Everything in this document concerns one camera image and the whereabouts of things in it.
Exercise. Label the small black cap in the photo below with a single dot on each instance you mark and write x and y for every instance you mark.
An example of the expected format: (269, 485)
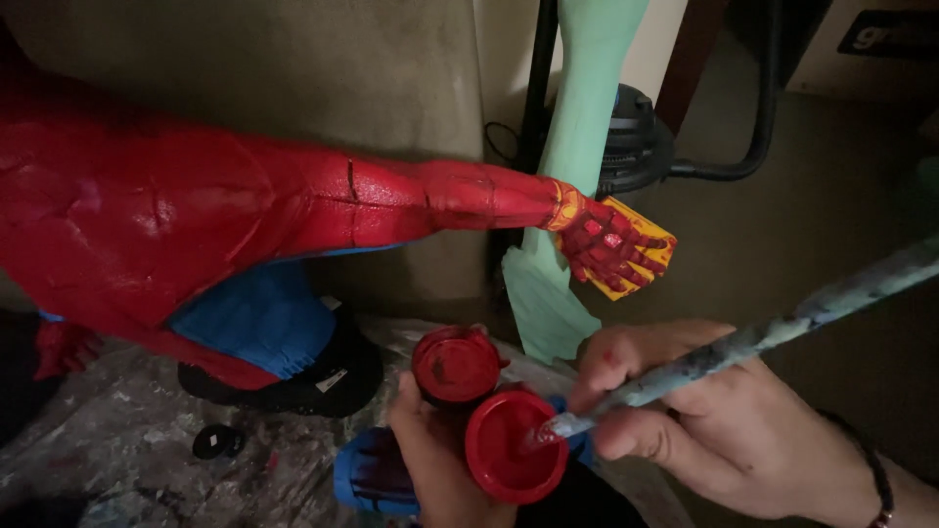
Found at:
(215, 442)

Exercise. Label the red paint pot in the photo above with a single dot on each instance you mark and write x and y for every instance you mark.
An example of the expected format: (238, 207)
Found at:
(455, 364)
(506, 455)

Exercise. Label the person's left hand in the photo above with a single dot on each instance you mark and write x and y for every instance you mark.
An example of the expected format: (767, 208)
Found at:
(440, 469)

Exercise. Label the mint green cardboard sword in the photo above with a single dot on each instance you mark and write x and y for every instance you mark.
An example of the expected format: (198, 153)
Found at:
(579, 110)

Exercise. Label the black upright pole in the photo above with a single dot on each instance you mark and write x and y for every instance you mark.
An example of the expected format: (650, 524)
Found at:
(539, 66)

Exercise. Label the paint-splattered plastic sheet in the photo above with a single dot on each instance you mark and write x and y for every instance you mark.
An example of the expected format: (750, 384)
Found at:
(132, 440)

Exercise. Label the red and blue superhero figure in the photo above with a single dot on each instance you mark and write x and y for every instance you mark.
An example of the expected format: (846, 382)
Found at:
(147, 213)

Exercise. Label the person's right hand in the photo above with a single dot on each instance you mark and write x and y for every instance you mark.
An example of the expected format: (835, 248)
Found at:
(763, 440)

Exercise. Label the paint-stained paintbrush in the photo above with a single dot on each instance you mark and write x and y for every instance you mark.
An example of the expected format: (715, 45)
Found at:
(770, 334)

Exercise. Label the black vacuum cleaner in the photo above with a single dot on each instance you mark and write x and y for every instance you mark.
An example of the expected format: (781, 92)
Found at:
(634, 143)

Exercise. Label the brown wooden furniture leg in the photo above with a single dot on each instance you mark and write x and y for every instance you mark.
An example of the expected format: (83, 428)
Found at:
(686, 59)

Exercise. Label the black round figure base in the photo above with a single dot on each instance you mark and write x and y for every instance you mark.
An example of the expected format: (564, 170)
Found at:
(345, 381)

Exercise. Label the black sign plate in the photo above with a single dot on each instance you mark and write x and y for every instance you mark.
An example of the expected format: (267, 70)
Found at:
(891, 35)

